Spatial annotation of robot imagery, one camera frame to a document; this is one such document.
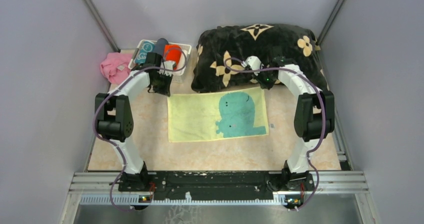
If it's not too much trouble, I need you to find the patterned teal yellow towel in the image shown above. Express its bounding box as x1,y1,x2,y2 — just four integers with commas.
134,40,156,65

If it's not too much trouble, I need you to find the black floral pillow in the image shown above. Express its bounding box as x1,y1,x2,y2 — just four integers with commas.
191,24,328,93

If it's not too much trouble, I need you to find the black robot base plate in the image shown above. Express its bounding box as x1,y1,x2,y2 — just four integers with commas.
118,170,315,201

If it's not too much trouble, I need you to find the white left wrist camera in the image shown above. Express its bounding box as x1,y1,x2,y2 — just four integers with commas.
162,60,177,72

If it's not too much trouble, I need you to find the aluminium frame rail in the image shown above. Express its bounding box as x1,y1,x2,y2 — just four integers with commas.
60,171,381,223

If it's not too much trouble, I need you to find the white rolled towel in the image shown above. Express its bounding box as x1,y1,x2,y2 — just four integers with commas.
174,50,188,76

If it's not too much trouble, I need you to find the pink towel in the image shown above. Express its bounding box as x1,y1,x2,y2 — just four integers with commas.
100,53,132,85

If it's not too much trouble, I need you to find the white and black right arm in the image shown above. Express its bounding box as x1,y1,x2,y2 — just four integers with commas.
246,56,335,190

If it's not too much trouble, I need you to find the white plastic basket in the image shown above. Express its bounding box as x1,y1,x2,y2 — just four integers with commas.
128,40,192,83

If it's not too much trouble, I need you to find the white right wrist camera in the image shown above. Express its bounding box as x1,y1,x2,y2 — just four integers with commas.
241,56,263,73

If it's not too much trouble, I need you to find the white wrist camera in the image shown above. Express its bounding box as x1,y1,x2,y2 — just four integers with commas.
162,60,177,72
241,56,263,73

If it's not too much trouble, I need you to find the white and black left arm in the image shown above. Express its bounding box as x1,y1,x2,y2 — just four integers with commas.
93,52,174,191

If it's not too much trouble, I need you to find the small teal yellow towel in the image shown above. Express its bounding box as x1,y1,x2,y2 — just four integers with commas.
167,87,269,142

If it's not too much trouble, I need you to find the grey rolled towel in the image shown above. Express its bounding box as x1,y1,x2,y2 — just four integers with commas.
152,38,169,57

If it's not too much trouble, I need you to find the orange towel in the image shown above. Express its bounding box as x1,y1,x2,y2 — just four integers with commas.
164,44,182,70

